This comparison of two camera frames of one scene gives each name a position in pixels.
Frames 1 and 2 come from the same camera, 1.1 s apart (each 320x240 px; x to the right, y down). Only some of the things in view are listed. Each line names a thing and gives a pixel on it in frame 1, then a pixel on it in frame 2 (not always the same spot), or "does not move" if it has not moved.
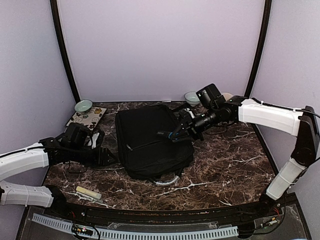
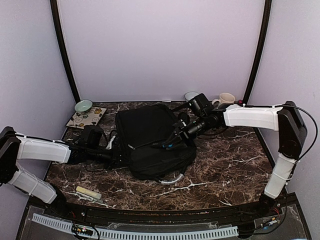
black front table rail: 248,212 does not move
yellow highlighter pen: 88,192 does not move
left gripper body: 96,159 -> 116,149
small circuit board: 84,230 does not move
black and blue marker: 167,134 -> 170,145
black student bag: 144,149 does not move
